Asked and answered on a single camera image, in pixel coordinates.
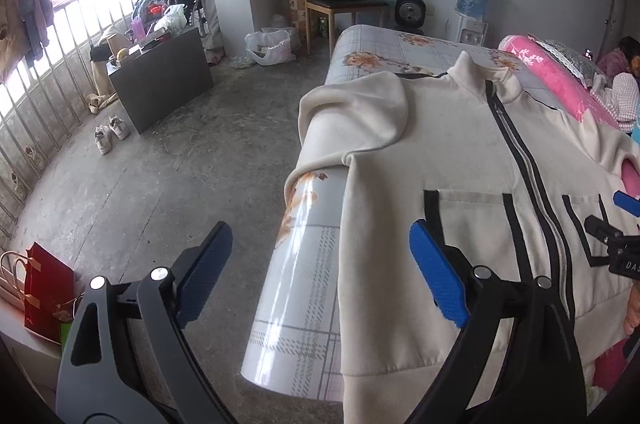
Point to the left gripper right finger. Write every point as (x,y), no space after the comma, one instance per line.
(515,359)

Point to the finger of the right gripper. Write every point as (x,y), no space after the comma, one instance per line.
(627,203)
(603,231)

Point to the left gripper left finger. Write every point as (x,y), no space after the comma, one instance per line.
(100,379)

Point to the cream zip jacket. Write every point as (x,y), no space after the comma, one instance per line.
(497,174)

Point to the person's right hand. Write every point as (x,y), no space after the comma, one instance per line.
(632,318)

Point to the pink fleece blanket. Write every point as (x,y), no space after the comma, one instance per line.
(575,98)

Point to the red paper bag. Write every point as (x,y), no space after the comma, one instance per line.
(49,290)

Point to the pink checked cloth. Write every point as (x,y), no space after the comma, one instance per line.
(620,97)

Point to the grey lace pillow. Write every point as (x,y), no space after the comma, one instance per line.
(585,70)

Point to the person in purple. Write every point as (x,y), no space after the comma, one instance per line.
(623,59)

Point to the bed with floral sheet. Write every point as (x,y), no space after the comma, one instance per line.
(294,346)

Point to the white water dispenser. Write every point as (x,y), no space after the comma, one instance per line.
(463,29)

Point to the metal window railing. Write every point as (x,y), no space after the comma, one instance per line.
(43,103)

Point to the dark low cabinet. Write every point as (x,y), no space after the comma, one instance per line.
(163,79)

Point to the black round fan heater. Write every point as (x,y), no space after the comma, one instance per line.
(409,16)

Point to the white plastic bag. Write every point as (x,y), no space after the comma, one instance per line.
(270,48)

